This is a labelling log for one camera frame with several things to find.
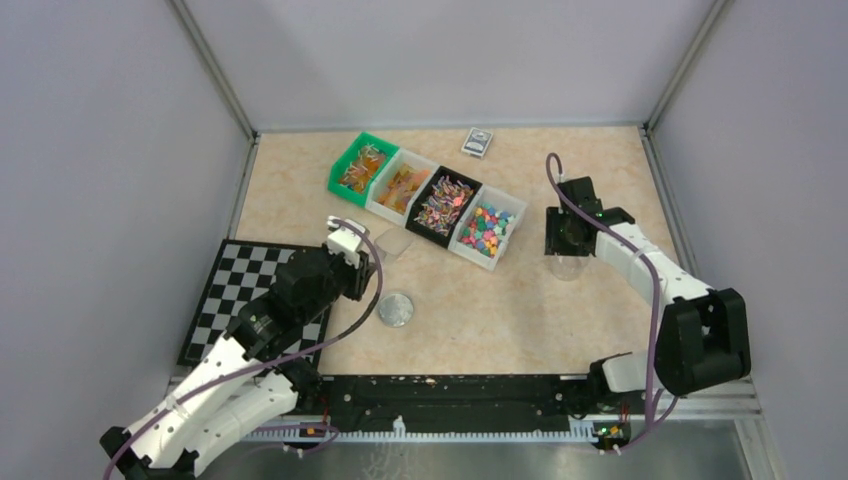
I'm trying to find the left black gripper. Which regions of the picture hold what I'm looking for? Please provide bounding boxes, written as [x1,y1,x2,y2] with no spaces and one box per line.
[299,237,378,324]

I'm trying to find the clear plastic jar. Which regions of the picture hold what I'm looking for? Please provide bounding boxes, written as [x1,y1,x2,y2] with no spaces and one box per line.
[547,255,591,282]

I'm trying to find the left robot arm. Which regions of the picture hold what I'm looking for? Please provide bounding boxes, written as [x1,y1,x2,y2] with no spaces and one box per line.
[100,230,385,479]

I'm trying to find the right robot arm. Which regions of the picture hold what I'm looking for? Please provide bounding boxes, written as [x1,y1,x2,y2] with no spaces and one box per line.
[545,177,752,412]

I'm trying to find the white bin colourful candies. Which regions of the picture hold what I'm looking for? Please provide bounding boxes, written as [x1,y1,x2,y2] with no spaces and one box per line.
[448,185,528,271]

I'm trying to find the white bin orange candies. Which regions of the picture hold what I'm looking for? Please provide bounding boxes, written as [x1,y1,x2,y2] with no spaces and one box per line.
[365,148,438,226]

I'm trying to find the silver jar lid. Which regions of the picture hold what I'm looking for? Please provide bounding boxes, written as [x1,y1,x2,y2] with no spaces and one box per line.
[377,293,415,328]

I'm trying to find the black white checkerboard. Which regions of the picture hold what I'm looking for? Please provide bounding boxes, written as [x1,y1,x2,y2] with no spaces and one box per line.
[177,240,309,369]

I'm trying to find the green candy bin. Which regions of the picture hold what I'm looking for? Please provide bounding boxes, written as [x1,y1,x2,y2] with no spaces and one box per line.
[327,132,400,207]

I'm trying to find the black candy bin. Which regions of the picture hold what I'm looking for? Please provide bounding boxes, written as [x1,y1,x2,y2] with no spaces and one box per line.
[405,166,482,248]

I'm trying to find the playing card box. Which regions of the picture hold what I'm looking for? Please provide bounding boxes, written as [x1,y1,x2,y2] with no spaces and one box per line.
[460,127,494,159]

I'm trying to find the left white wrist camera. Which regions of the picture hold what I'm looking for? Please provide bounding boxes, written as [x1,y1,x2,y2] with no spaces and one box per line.
[325,216,369,269]

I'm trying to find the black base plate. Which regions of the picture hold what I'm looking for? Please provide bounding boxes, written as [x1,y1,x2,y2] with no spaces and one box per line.
[254,372,654,435]

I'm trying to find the white cable duct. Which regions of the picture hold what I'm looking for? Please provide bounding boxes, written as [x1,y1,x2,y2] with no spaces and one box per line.
[242,422,597,443]

